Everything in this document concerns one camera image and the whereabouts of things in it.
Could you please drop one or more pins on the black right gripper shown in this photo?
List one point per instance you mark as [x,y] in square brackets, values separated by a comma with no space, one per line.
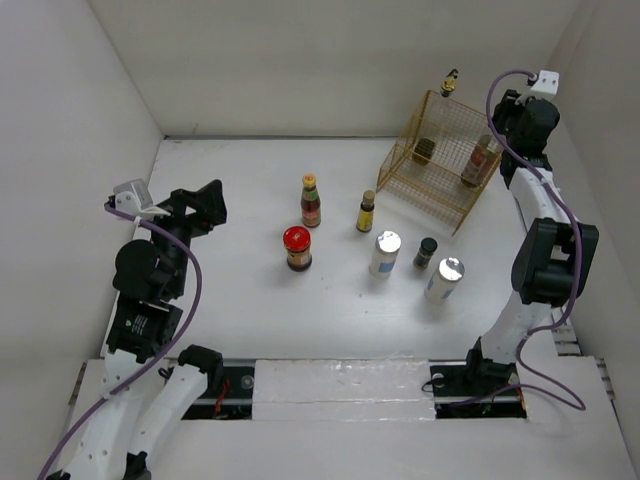
[508,106]

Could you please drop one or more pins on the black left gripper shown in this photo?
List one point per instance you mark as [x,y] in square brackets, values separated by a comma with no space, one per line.
[208,202]

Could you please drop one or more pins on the clear bottle black cap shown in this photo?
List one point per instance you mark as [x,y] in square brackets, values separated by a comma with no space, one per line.
[481,161]

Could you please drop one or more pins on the red lid sauce jar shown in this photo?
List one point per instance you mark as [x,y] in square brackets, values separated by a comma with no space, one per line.
[297,243]

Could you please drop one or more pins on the tall sauce bottle yellow cap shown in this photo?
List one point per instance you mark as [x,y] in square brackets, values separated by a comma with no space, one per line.
[310,202]

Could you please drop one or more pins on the glass oil bottle gold spout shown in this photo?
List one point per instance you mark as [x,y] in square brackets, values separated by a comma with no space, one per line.
[435,119]

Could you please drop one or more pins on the small yellow label bottle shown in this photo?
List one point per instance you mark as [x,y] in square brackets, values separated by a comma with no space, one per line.
[364,221]

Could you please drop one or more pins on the white shaker silver lid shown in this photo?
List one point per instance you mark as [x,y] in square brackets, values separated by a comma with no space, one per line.
[386,249]
[447,275]

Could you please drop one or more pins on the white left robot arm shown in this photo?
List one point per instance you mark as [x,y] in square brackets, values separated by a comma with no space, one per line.
[159,284]

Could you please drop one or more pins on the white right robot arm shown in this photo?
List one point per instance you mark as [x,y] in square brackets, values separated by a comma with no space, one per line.
[552,264]

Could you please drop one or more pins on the small dark spice jar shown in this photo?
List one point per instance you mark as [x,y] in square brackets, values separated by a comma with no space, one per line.
[426,250]

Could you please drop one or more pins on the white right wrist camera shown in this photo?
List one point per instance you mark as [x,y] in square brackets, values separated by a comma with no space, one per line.
[543,85]

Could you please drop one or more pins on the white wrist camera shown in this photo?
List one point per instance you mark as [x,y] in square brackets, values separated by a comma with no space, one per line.
[543,85]
[133,198]

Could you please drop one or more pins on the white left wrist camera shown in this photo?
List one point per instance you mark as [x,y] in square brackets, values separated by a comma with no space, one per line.
[133,198]

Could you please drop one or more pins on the gold wire rack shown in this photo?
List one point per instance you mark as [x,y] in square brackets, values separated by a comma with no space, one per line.
[436,188]

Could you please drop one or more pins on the metal base rail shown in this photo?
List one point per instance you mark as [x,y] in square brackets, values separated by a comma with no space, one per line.
[387,390]

